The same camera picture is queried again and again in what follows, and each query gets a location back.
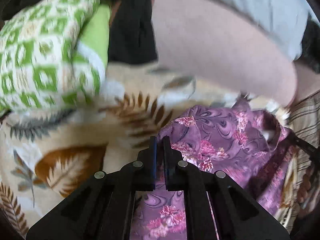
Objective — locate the striped beige cloth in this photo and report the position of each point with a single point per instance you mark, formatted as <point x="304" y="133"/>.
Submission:
<point x="304" y="120"/>

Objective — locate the black cloth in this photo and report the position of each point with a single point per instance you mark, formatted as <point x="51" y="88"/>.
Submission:
<point x="132" y="38"/>

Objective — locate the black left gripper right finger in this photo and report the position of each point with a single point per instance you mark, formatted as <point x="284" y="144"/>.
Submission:
<point x="216" y="207"/>

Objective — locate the green white patterned cloth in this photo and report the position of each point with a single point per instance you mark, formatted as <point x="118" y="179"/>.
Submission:
<point x="54" y="55"/>

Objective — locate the person bare leg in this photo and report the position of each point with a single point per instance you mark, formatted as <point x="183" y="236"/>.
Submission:
<point x="207" y="39"/>

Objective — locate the purple floral garment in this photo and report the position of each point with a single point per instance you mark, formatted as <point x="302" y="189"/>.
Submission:
<point x="250" y="146"/>

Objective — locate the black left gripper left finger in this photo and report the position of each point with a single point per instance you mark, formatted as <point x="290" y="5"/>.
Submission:
<point x="103" y="205"/>

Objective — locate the beige leaf-print blanket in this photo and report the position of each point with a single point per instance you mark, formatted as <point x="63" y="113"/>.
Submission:
<point x="46" y="155"/>

